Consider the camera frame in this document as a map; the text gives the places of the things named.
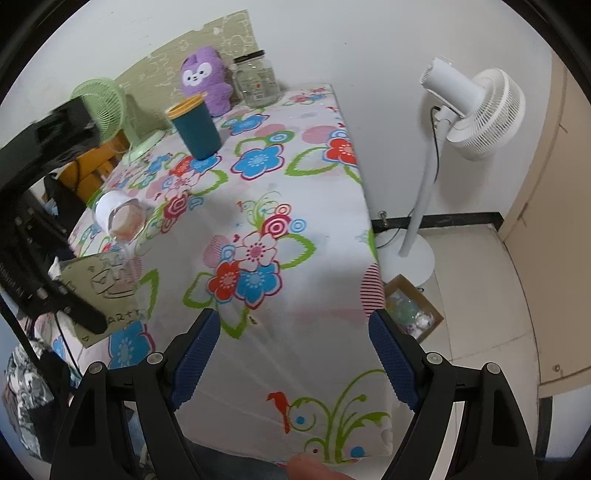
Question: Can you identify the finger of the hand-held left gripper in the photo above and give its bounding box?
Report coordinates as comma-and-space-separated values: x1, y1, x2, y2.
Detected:
44, 272, 110, 334

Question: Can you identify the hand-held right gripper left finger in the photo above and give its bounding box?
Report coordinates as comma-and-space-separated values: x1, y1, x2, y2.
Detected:
50, 308, 221, 480

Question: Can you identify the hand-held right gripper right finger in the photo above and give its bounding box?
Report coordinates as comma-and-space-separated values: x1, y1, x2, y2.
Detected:
368, 308, 539, 480

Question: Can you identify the teal cup with yellow rim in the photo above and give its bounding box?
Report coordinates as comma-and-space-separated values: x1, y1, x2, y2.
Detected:
166, 91, 223, 160

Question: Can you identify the person's right hand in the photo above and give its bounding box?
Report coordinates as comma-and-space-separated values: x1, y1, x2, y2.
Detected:
286, 453, 354, 480

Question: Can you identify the green printed card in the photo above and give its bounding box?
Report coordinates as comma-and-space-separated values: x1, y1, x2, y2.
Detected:
59, 251, 149, 345

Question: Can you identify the cardboard box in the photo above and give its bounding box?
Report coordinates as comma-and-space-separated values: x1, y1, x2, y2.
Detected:
383, 274, 445, 343

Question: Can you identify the orange wooden chair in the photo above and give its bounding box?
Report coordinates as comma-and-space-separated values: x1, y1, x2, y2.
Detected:
60, 131, 131, 204

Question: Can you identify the green desk fan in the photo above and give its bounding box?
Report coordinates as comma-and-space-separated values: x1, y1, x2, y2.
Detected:
69, 78, 168, 163

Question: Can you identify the black and white patterned cloth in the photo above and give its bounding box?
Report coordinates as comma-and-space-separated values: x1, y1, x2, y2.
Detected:
2, 344, 75, 462

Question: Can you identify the green patterned board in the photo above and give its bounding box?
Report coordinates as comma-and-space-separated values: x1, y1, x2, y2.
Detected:
113, 9, 260, 139

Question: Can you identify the floral tablecloth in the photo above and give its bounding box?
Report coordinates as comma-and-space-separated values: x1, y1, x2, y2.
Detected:
51, 83, 394, 465

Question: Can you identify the purple plush toy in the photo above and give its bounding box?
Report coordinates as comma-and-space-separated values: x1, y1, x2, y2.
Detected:
179, 46, 234, 117

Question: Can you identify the beige door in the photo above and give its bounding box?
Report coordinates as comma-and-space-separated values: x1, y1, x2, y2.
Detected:
496, 51, 591, 400

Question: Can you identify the glass jar with black lid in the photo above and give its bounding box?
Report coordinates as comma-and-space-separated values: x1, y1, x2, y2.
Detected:
232, 50, 282, 108

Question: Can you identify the white standing fan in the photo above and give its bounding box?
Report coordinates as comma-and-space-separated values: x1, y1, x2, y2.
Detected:
381, 55, 527, 285

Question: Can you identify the black fan cable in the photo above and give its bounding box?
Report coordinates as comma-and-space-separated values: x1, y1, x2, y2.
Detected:
374, 105, 441, 252

